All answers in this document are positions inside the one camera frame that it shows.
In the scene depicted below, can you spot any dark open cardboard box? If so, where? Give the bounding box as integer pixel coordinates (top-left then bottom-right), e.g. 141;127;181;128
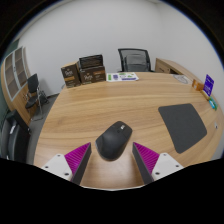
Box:
78;54;104;70

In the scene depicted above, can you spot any small orange-brown box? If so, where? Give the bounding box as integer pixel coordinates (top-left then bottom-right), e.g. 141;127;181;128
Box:
191;79;205;92

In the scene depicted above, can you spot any wooden glass-door shelf cabinet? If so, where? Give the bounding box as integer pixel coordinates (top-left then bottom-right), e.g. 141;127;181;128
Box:
0;45;39;126

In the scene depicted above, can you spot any small black visitor chair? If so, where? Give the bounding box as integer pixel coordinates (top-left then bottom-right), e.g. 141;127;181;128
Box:
24;73;49;122

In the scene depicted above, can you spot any black mesh office chair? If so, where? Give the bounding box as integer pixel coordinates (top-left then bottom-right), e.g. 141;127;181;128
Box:
117;47;155;74

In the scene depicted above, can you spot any purple upright card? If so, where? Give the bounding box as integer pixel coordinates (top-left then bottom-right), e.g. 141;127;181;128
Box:
202;73;215;98

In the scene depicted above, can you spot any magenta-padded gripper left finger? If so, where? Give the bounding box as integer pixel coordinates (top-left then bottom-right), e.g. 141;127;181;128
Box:
41;142;93;186

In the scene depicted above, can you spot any dark grey mouse pad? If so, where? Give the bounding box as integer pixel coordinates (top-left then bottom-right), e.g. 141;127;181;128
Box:
157;102;208;155

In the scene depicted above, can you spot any black leather office chair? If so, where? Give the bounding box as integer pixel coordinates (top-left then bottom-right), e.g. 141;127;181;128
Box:
0;109;32;164

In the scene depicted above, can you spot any small green packet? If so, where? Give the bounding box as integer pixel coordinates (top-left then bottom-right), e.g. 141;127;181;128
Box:
208;96;219;112

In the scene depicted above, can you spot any white printed leaflet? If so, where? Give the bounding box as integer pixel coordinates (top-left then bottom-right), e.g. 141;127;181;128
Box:
105;71;140;83

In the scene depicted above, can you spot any wide brown cardboard box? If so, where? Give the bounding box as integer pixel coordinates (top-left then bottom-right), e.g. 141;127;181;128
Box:
77;65;107;85

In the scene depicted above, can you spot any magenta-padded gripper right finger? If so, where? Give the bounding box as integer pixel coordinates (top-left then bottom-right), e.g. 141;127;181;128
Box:
132;141;185;185

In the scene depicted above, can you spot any tall brown cardboard box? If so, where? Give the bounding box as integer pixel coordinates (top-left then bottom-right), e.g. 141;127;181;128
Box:
60;62;82;89

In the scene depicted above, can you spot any round white paper disc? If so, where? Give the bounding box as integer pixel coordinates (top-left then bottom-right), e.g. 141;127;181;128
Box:
173;73;191;84

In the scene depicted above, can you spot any wooden side desk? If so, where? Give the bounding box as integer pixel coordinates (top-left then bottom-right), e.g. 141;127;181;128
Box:
154;57;204;84

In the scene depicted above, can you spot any black computer mouse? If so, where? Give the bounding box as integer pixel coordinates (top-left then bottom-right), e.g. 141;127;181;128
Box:
95;120;134;162

